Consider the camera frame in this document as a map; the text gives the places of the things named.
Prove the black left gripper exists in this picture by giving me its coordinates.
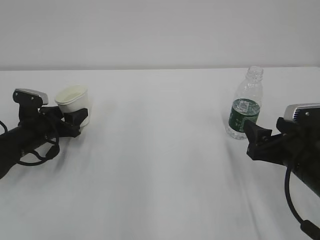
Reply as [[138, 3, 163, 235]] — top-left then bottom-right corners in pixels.
[[18, 106, 89, 143]]

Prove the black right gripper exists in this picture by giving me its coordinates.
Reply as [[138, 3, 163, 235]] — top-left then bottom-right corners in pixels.
[[243, 117, 320, 166]]

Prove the white paper cup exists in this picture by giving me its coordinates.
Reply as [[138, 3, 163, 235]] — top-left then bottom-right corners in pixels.
[[54, 85, 90, 113]]

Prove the clear plastic water bottle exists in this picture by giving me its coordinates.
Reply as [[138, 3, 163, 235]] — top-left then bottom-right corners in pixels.
[[226, 66, 264, 140]]

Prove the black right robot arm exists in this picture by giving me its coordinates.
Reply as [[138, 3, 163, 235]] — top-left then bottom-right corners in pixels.
[[243, 117, 320, 196]]

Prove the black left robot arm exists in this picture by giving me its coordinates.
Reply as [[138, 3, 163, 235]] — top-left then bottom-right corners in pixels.
[[0, 106, 89, 178]]

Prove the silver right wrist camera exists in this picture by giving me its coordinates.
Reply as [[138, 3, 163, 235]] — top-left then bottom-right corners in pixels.
[[283, 103, 320, 123]]

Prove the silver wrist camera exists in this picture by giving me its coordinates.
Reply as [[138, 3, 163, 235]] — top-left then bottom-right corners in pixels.
[[12, 88, 49, 108], [283, 103, 320, 123]]

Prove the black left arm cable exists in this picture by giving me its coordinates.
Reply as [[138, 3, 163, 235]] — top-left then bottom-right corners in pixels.
[[0, 117, 61, 167]]

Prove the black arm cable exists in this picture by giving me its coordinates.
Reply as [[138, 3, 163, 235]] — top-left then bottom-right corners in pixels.
[[284, 164, 320, 238], [0, 117, 61, 167]]

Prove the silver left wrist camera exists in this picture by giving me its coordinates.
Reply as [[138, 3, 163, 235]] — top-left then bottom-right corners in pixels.
[[12, 88, 49, 108]]

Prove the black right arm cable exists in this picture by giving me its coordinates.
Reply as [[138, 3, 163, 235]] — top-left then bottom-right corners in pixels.
[[284, 164, 320, 238]]

